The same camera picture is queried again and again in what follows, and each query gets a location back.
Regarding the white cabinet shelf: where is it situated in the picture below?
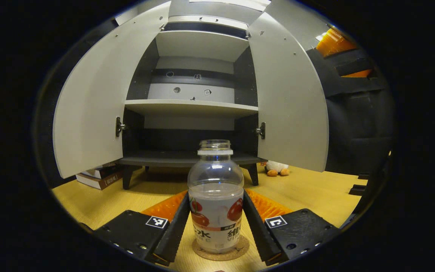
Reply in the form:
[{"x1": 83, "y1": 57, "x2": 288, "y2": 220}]
[
  {"x1": 124, "y1": 99, "x2": 259, "y2": 119},
  {"x1": 155, "y1": 30, "x2": 249, "y2": 63}
]

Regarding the plush toy with orange feet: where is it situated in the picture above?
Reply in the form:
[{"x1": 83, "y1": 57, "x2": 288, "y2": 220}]
[{"x1": 265, "y1": 161, "x2": 290, "y2": 177}]

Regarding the black backdrop cloth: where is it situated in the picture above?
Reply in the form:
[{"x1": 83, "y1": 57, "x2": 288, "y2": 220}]
[{"x1": 32, "y1": 15, "x2": 397, "y2": 189}]

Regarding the round cork coaster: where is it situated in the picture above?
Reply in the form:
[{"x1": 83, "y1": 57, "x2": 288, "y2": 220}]
[{"x1": 192, "y1": 235, "x2": 250, "y2": 261}]

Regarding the grey cabinet door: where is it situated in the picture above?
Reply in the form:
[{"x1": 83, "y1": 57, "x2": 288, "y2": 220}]
[
  {"x1": 52, "y1": 2, "x2": 171, "y2": 179},
  {"x1": 247, "y1": 0, "x2": 329, "y2": 173}
]

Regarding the clear bottle with red label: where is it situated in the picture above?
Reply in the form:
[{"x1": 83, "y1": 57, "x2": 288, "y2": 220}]
[{"x1": 187, "y1": 139, "x2": 245, "y2": 253}]

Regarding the large ceiling light panel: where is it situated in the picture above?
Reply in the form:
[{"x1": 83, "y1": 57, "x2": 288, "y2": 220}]
[{"x1": 189, "y1": 0, "x2": 271, "y2": 6}]

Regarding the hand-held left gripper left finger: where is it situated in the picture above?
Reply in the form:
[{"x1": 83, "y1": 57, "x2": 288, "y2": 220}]
[{"x1": 93, "y1": 190, "x2": 191, "y2": 267}]

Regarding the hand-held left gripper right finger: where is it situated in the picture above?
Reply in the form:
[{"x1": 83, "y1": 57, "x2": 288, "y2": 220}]
[{"x1": 242, "y1": 189, "x2": 342, "y2": 266}]

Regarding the grey white cabinet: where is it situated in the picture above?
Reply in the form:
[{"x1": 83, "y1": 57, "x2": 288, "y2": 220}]
[{"x1": 116, "y1": 14, "x2": 268, "y2": 190}]

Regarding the brown cover book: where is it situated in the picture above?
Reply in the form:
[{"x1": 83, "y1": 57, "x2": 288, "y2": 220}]
[{"x1": 76, "y1": 172, "x2": 123, "y2": 190}]

